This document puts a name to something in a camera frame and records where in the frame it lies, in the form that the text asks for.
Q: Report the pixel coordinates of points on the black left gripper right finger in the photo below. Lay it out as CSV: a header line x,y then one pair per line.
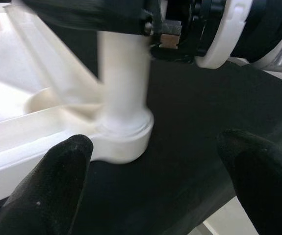
x,y
268,191

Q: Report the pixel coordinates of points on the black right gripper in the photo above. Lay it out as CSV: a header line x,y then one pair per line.
x,y
185,14

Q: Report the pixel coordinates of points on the white plastic table leg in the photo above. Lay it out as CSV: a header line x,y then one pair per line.
x,y
123,85

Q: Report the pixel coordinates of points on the white plastic table top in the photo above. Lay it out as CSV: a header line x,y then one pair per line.
x,y
20,137

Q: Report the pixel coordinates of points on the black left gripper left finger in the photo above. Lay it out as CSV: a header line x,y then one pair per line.
x,y
45,193

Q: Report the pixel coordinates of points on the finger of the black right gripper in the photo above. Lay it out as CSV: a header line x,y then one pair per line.
x,y
86,13

